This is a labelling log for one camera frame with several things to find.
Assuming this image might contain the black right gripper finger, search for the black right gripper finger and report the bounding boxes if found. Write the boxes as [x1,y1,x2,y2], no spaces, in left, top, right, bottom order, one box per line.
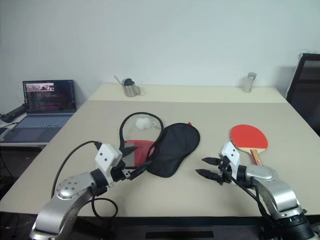
[195,168,218,182]
[201,157,221,166]

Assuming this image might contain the open grey laptop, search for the open grey laptop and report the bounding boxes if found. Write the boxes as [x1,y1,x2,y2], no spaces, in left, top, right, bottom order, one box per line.
[1,79,77,144]

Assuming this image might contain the red table tennis paddle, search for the red table tennis paddle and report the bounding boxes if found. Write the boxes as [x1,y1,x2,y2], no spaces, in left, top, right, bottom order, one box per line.
[229,124,270,166]

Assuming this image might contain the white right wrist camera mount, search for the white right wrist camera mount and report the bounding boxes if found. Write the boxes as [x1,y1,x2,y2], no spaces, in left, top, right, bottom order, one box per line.
[219,141,242,176]

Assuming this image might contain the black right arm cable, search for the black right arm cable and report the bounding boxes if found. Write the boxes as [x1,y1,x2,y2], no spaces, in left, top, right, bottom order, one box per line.
[219,167,273,221]

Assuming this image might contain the white pompom zipper pull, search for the white pompom zipper pull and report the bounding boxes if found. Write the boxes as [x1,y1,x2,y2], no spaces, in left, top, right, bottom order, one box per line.
[135,117,154,131]

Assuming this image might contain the glass jar with metal lid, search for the glass jar with metal lid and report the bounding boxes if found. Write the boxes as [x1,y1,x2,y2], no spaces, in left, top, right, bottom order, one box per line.
[241,72,258,94]

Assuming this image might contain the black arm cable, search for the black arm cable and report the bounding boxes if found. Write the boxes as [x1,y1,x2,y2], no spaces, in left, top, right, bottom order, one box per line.
[50,140,119,219]
[219,167,273,221]

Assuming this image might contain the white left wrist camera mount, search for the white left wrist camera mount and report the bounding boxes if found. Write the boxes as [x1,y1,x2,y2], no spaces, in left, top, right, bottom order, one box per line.
[94,143,123,188]

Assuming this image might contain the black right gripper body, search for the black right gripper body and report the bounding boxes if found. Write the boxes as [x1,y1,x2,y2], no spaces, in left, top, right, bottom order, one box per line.
[215,155,237,186]

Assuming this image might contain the black handheld device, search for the black handheld device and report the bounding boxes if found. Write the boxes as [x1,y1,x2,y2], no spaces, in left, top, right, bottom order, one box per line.
[0,104,27,123]

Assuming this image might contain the steel cup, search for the steel cup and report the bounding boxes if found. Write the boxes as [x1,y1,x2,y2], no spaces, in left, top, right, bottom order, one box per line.
[121,79,142,98]

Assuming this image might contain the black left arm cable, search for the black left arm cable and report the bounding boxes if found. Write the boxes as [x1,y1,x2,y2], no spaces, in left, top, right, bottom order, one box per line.
[50,140,119,219]

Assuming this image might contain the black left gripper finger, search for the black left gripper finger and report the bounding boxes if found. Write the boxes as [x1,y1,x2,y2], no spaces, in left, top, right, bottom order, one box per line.
[122,146,139,158]
[129,160,154,180]

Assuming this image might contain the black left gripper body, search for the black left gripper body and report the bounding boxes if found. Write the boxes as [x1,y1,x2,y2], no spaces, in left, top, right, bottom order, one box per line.
[111,159,132,183]

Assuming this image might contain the black office chair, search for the black office chair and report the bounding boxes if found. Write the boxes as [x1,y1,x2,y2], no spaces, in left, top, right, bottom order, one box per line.
[286,52,320,137]

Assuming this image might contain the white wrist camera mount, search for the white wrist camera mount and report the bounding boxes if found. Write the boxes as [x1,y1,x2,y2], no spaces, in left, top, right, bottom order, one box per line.
[219,141,242,176]
[94,143,123,188]

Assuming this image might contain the black and red paddle case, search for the black and red paddle case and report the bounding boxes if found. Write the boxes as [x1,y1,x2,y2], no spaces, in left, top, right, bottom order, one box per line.
[119,111,201,179]

